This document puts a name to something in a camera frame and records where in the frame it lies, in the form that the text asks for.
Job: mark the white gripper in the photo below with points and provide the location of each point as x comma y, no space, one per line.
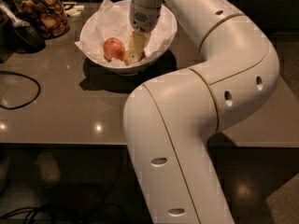
144,18

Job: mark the red apple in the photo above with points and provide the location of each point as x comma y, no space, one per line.
114,49
133,57

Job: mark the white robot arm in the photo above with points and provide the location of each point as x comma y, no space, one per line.
167,120

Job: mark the white ceramic bowl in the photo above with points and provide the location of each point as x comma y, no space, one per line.
162,44

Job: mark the white paper liner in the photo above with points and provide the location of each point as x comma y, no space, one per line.
109,24

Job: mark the small white items behind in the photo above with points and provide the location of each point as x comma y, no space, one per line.
72,10

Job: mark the glass jar of chips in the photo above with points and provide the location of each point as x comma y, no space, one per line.
47,16

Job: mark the black pan with spoon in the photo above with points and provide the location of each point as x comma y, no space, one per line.
26,36

